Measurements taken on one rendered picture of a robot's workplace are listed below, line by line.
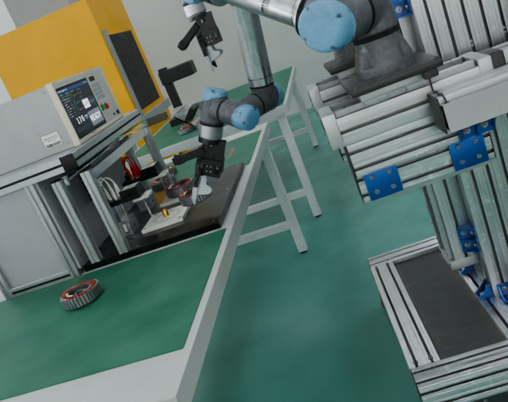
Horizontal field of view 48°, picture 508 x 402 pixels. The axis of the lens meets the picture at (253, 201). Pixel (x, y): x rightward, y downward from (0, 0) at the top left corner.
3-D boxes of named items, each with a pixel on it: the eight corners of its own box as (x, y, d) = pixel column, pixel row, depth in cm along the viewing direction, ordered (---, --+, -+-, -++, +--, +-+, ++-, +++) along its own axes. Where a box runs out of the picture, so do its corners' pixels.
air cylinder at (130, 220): (139, 225, 201) (133, 211, 199) (133, 234, 194) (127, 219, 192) (127, 229, 202) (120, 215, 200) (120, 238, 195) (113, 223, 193)
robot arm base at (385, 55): (408, 56, 151) (397, 19, 148) (423, 61, 137) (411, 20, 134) (353, 76, 153) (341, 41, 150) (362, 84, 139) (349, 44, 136)
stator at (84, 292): (92, 286, 166) (86, 275, 165) (109, 290, 158) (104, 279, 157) (58, 309, 160) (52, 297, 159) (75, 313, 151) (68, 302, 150)
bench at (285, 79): (322, 142, 529) (294, 65, 507) (327, 216, 356) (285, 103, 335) (214, 180, 552) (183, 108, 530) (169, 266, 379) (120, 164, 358)
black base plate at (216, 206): (244, 166, 232) (242, 161, 231) (221, 227, 172) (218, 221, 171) (141, 202, 242) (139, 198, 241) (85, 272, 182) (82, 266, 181)
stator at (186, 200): (216, 187, 189) (211, 178, 188) (210, 199, 179) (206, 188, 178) (186, 199, 192) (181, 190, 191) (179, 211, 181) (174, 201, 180)
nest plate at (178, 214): (192, 204, 200) (190, 201, 200) (183, 220, 186) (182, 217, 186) (154, 217, 203) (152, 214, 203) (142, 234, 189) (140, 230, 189)
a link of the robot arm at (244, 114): (267, 98, 168) (239, 89, 174) (242, 112, 161) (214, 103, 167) (269, 122, 173) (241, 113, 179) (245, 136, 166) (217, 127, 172)
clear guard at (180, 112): (206, 112, 226) (199, 98, 224) (194, 126, 204) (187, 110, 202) (132, 139, 233) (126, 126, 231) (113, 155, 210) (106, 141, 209)
